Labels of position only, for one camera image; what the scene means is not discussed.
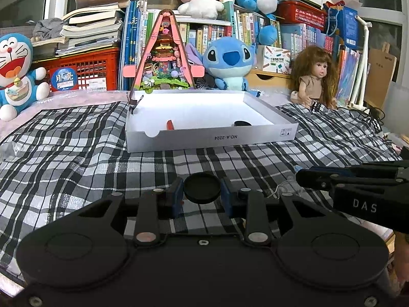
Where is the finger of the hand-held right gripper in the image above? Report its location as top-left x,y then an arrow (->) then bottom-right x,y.
343,161 -> 409,180
294,166 -> 355,192

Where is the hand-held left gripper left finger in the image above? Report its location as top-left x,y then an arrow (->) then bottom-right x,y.
77,177 -> 185,247

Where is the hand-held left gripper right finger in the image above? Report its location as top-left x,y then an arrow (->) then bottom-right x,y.
220,177 -> 333,247

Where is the white cardboard box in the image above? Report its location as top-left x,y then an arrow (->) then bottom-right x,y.
124,90 -> 299,153

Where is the person's right hand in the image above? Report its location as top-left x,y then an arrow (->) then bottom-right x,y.
394,230 -> 409,296

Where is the translucent plastic bin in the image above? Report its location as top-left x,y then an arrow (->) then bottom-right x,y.
385,81 -> 409,135

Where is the brown cardboard sheet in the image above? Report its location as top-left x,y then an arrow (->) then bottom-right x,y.
364,41 -> 397,109

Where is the row of colourful thin books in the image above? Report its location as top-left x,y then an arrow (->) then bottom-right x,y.
334,45 -> 371,107

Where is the small binder clip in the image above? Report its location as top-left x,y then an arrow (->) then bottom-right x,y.
127,91 -> 143,116

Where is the white pipe rack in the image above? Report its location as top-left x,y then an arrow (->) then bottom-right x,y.
347,15 -> 373,111

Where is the black white plaid blanket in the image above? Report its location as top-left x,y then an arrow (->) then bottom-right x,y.
0,101 -> 403,272

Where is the brown haired doll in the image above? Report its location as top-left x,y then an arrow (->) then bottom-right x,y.
289,45 -> 339,111

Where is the wooden drawer box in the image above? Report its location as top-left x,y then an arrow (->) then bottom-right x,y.
246,69 -> 293,96

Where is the white printed carton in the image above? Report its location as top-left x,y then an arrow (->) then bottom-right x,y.
257,45 -> 292,74

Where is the blue alien plush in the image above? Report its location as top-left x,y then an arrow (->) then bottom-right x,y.
202,37 -> 258,92

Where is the pink triangular dollhouse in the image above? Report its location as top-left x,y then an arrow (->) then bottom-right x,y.
122,8 -> 205,94

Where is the blue gift bag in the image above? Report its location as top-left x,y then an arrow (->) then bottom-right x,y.
323,2 -> 361,50

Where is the red plastic crate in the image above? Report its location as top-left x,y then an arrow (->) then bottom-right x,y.
32,47 -> 120,92

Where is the row of blue tall books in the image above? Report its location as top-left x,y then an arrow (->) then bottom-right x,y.
119,0 -> 160,91

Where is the row of shelf books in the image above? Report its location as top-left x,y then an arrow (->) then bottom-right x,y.
176,6 -> 341,71

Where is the red plastic basket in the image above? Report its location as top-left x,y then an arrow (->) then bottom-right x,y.
276,0 -> 326,26

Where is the stack of books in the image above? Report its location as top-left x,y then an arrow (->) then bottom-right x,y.
56,0 -> 141,57

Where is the blue white cat plush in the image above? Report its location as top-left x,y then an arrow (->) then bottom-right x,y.
0,34 -> 51,122

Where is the grey cloth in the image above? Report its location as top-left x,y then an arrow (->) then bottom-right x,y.
32,17 -> 67,40

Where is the black cable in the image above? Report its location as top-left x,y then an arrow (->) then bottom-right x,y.
345,105 -> 387,135

